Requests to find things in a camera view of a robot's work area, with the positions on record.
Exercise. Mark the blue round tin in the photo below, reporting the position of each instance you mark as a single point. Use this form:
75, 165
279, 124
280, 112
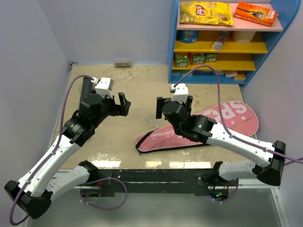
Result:
188, 36

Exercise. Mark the green box right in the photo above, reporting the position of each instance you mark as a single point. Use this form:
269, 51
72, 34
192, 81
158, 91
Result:
211, 57

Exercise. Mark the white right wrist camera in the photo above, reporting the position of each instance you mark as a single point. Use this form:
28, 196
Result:
179, 90

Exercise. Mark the green box left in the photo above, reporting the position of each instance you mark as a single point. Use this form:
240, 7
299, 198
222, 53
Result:
181, 61

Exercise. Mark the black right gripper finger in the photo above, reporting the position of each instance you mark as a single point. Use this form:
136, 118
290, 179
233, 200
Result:
189, 104
159, 105

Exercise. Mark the yellow chips bag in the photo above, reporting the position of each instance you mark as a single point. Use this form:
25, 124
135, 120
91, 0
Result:
206, 13

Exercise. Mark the cream round container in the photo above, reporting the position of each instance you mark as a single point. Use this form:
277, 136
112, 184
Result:
243, 37

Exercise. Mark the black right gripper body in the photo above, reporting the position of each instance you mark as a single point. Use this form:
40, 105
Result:
165, 100

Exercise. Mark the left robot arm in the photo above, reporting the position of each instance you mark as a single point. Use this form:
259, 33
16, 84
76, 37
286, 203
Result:
30, 192

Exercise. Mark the pink racket bag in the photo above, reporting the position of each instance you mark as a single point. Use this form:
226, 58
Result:
237, 116

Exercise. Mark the black shuttlecock tube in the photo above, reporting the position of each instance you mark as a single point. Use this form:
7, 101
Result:
86, 89

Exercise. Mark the blue shelf unit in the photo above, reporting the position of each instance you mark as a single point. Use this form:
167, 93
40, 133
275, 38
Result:
232, 56

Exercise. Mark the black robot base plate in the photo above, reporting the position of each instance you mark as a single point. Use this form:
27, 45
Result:
169, 181

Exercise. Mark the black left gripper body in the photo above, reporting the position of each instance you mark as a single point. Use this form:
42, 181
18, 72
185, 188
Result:
112, 109

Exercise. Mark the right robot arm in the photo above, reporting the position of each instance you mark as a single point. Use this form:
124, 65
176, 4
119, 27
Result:
265, 160

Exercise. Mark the green box middle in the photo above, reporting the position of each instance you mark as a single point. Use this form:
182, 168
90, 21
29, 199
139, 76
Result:
198, 59

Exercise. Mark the silver foil packet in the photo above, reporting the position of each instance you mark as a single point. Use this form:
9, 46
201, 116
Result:
220, 40

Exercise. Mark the orange razor box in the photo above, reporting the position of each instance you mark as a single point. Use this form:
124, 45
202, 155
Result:
256, 14

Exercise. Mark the green box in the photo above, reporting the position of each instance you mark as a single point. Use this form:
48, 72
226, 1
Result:
181, 61
198, 59
211, 57

